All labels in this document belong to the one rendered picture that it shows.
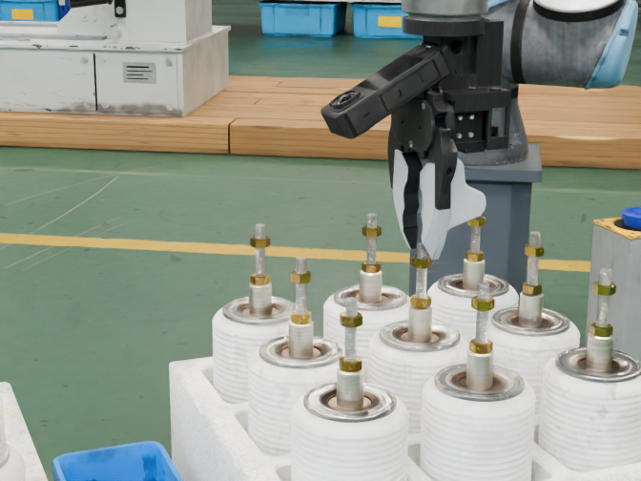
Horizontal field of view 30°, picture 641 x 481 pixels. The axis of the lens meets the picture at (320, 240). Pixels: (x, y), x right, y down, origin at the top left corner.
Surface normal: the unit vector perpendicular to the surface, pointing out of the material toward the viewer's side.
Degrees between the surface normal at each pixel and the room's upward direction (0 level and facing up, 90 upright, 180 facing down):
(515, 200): 90
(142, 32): 90
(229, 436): 0
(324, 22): 93
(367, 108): 88
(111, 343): 0
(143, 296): 0
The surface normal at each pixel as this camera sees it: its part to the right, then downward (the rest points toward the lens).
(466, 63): 0.43, 0.25
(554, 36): -0.62, 0.53
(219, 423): 0.00, -0.96
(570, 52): -0.36, 0.59
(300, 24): -0.15, 0.32
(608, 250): -0.94, 0.09
